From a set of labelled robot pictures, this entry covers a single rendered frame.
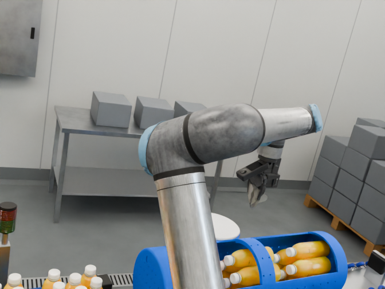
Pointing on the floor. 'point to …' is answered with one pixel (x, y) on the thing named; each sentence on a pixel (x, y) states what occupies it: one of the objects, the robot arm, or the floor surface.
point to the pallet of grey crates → (353, 182)
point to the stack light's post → (4, 263)
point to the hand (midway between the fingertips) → (250, 204)
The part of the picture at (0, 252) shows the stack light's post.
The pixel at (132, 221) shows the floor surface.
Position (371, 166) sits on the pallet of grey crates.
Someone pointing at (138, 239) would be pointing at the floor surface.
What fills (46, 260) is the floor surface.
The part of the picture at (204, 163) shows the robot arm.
